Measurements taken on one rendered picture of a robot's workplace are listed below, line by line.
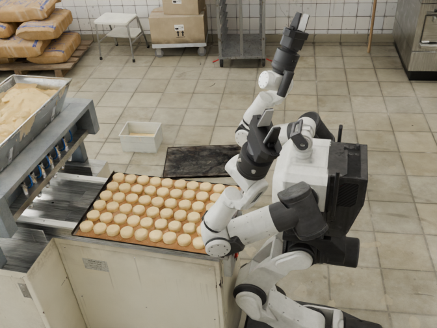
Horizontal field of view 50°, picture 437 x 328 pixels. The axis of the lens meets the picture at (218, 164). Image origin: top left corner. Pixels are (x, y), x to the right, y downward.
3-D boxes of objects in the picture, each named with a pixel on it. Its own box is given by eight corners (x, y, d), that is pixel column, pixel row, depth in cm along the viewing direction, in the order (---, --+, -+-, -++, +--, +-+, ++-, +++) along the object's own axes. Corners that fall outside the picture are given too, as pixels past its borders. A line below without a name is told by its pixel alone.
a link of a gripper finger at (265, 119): (263, 110, 109) (257, 127, 114) (276, 110, 110) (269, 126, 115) (261, 105, 110) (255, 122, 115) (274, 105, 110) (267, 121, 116)
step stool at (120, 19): (149, 47, 560) (144, 9, 533) (134, 62, 526) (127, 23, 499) (116, 45, 571) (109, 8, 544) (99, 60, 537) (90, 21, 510)
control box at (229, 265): (223, 276, 184) (221, 252, 176) (235, 233, 203) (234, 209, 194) (232, 277, 183) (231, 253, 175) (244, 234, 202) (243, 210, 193)
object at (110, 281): (94, 354, 237) (46, 227, 184) (121, 299, 263) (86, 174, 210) (229, 382, 221) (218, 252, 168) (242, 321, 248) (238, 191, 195)
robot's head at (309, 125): (314, 140, 158) (316, 117, 153) (312, 157, 150) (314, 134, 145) (294, 138, 159) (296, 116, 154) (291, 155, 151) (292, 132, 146)
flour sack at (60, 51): (65, 66, 502) (61, 53, 493) (27, 66, 505) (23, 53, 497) (84, 40, 559) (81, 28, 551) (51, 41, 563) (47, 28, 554)
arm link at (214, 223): (217, 183, 138) (190, 222, 149) (220, 209, 131) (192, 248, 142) (248, 192, 142) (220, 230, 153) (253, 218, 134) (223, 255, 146)
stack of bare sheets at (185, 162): (240, 146, 380) (240, 143, 378) (242, 176, 348) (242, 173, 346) (168, 149, 383) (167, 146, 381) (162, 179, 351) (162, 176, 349)
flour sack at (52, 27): (56, 42, 484) (52, 27, 474) (17, 43, 487) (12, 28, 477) (76, 18, 542) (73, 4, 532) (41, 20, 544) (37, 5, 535)
